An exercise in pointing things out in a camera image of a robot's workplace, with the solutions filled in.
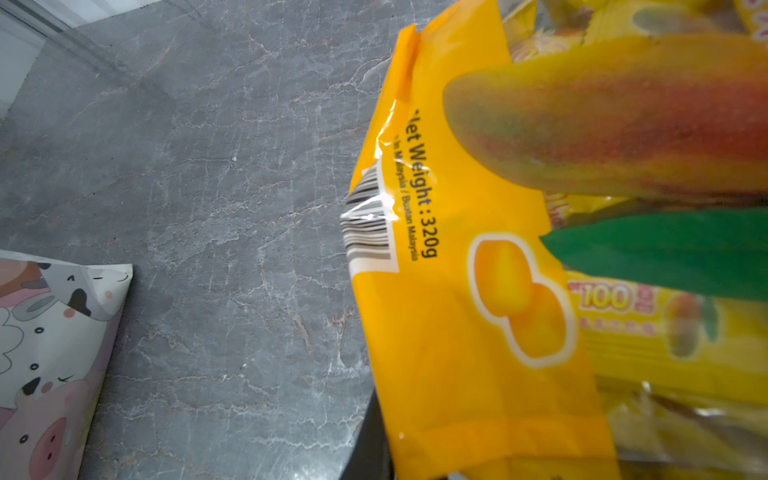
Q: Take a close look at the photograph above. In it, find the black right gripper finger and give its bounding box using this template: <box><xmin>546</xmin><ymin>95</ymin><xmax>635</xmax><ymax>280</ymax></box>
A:
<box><xmin>339</xmin><ymin>391</ymin><xmax>395</xmax><ymax>480</ymax></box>

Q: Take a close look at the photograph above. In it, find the yellow mango snack bag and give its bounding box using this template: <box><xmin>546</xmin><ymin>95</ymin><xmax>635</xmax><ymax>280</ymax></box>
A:
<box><xmin>340</xmin><ymin>1</ymin><xmax>767</xmax><ymax>479</ymax></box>

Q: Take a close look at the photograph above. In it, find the white cartoon paper bag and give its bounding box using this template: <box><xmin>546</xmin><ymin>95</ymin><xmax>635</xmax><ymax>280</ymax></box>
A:
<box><xmin>1</xmin><ymin>250</ymin><xmax>133</xmax><ymax>479</ymax></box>

